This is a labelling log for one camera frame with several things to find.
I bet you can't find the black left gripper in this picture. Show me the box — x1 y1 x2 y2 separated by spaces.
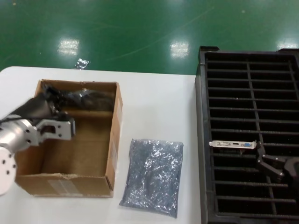
6 85 70 122

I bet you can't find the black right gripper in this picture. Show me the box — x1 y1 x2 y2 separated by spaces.
256 141 299 185

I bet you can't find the dark translucent antistatic bag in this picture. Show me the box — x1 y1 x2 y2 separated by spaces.
59 88 115 110

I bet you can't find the brown cardboard box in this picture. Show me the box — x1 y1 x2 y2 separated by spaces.
14 79 123 198

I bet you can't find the black slotted plastic container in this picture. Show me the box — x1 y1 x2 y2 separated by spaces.
195 46 299 224

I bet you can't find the crumpled foil scrap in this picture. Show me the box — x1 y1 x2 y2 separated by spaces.
74 58 91 70

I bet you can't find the crinkled grey antistatic bag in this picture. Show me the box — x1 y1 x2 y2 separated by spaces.
118 138 184 219

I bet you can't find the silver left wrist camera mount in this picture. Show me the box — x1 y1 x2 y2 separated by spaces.
35 114 77 147

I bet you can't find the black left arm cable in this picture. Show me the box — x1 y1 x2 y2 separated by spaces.
0 116 38 124

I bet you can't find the graphics card with metal bracket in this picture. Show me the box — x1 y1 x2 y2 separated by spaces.
209 140 257 154

